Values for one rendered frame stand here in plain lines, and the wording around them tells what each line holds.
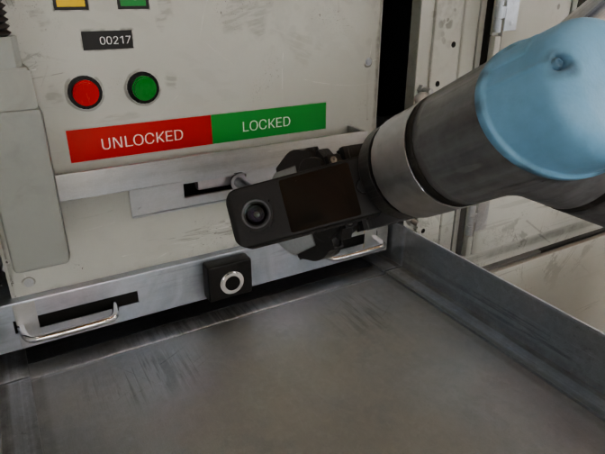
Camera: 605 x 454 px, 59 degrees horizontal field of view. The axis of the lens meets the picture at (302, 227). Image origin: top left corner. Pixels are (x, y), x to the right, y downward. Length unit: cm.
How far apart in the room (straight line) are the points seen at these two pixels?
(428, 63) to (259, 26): 24
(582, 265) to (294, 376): 73
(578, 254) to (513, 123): 90
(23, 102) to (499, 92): 37
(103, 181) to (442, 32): 47
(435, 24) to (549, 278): 56
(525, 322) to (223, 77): 46
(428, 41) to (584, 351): 42
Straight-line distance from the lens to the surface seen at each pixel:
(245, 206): 40
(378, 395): 60
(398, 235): 83
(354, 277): 81
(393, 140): 35
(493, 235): 94
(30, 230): 53
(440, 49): 78
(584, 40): 29
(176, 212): 67
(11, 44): 52
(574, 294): 122
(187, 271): 70
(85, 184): 60
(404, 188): 35
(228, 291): 70
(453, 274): 76
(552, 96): 27
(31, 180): 52
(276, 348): 66
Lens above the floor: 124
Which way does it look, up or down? 24 degrees down
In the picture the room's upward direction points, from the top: straight up
